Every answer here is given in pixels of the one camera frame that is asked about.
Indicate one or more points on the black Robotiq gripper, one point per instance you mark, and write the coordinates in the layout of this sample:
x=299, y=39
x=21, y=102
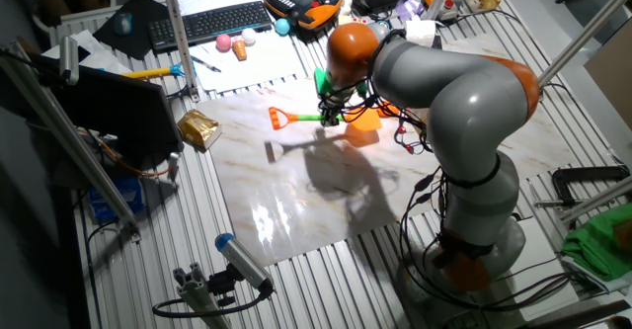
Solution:
x=333, y=103

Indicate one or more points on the orange green toy shovel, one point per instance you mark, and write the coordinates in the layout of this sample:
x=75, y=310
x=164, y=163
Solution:
x=363, y=119

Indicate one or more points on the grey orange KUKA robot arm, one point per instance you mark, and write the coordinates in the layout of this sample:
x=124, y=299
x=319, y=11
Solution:
x=459, y=102

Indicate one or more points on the printed paper sheet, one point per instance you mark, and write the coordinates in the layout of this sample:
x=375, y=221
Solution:
x=266, y=64

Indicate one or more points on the marble pattern mat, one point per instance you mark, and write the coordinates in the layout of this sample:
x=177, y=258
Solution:
x=296, y=195

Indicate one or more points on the wooden cube block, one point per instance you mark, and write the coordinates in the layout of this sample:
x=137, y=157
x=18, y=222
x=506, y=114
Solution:
x=343, y=19

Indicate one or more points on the Rubik's cube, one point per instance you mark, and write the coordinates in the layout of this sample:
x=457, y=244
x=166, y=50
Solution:
x=359, y=21

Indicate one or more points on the teal ball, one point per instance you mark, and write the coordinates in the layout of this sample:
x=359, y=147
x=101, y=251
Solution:
x=282, y=26

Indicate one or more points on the black round puck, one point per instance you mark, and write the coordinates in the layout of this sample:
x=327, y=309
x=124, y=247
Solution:
x=382, y=24

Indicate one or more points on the toy ice cream cone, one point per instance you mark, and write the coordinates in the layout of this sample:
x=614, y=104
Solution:
x=239, y=50

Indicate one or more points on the white round figurine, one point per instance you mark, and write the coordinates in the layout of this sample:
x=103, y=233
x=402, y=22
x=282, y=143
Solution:
x=346, y=4

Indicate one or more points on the white ball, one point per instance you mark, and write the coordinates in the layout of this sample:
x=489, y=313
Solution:
x=249, y=36

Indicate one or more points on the white tissue roll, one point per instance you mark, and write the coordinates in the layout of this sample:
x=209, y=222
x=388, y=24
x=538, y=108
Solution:
x=422, y=30

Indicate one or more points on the pink ball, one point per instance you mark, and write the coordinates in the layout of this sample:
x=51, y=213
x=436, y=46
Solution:
x=223, y=42

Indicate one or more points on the gold foil package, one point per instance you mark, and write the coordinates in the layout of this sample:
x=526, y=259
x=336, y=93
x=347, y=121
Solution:
x=198, y=129

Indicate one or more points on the purple plastic item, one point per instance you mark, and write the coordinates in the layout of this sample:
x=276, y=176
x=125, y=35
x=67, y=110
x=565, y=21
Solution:
x=410, y=7

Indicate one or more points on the dark pen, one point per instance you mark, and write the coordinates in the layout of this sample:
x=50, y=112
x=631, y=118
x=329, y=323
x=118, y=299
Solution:
x=205, y=63

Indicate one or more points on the black computer keyboard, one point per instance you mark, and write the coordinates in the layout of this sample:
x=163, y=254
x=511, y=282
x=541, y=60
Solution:
x=210, y=23

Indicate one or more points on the grey box red button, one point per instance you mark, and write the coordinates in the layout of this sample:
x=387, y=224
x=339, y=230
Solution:
x=448, y=9

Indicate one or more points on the black mouse pad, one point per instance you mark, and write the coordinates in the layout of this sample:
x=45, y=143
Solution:
x=143, y=32

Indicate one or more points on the black monitor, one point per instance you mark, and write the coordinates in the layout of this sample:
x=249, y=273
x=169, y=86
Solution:
x=123, y=116

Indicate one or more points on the blue package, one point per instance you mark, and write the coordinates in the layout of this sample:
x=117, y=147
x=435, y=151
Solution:
x=118, y=200

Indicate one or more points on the grey computer mouse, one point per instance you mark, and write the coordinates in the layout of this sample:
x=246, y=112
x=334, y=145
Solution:
x=123, y=23

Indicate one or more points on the black clamp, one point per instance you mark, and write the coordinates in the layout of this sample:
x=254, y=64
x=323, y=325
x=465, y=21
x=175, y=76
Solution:
x=560, y=186

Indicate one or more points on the white paper stack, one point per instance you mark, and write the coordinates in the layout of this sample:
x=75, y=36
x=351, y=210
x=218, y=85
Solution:
x=89, y=47

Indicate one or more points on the short aluminium profile bar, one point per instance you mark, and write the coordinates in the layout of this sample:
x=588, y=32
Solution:
x=597, y=198

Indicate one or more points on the brown cardboard board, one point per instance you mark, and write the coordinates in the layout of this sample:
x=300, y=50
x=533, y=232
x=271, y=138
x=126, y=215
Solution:
x=612, y=77

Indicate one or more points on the green cloth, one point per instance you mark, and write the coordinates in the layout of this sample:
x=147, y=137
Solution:
x=597, y=245

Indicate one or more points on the green printed camera mount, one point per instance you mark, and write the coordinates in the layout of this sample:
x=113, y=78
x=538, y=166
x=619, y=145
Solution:
x=321, y=82

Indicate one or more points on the silver camera blue cap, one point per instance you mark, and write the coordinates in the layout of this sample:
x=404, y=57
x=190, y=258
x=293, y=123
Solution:
x=242, y=260

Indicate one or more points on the aluminium post with foot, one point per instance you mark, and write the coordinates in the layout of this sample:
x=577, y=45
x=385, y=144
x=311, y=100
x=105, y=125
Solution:
x=178, y=32

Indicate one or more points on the aluminium camera stand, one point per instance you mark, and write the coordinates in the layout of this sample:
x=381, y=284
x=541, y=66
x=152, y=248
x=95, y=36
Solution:
x=197, y=294

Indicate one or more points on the slanted aluminium frame bar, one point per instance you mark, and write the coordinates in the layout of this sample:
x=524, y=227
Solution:
x=74, y=141

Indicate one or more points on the silver depth camera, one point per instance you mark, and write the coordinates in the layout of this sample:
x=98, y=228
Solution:
x=69, y=59

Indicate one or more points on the slanted aluminium post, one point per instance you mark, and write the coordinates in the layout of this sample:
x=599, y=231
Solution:
x=587, y=30

